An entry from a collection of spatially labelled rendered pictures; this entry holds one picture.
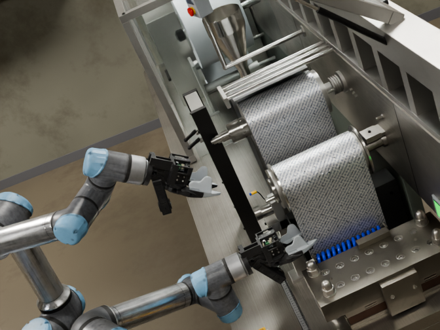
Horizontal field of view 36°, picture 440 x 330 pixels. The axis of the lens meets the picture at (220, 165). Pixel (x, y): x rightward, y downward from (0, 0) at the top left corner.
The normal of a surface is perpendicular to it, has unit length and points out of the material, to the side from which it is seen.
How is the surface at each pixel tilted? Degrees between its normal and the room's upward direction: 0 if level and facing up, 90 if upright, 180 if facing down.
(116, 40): 90
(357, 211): 90
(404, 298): 90
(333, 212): 90
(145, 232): 0
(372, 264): 0
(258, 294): 0
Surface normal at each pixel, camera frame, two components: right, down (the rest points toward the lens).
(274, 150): 0.22, 0.48
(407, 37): -0.37, -0.78
